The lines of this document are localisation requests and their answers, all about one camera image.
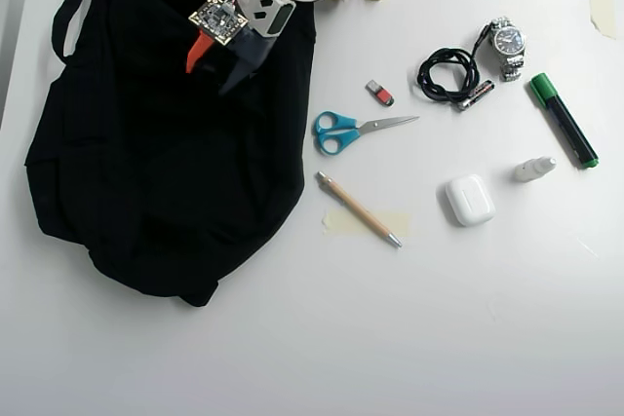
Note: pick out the black AAA battery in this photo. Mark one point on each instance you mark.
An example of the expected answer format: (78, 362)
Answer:
(480, 92)

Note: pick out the small white dropper bottle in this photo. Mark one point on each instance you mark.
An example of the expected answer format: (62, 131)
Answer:
(531, 170)

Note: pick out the silver wristwatch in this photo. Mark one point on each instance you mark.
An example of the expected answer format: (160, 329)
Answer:
(508, 41)

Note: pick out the wooden ballpoint pen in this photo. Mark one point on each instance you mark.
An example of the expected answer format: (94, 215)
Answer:
(358, 209)

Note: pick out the red black USB stick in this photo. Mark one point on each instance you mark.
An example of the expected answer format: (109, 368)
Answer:
(381, 93)

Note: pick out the bare camera circuit board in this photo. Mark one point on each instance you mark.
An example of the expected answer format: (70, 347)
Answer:
(219, 20)

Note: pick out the green black marker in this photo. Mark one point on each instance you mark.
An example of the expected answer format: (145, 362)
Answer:
(565, 121)

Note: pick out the white earbuds case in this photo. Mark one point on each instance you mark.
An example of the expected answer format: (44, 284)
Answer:
(469, 199)

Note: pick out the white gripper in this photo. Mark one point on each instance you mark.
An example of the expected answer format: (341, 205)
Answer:
(244, 55)

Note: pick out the black fabric bag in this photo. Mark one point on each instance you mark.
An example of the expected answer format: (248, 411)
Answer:
(146, 167)

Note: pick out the beige masking tape strip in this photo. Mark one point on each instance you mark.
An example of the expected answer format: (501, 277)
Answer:
(602, 7)

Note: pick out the wide beige masking tape piece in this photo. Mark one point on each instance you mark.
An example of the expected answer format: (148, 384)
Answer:
(341, 223)

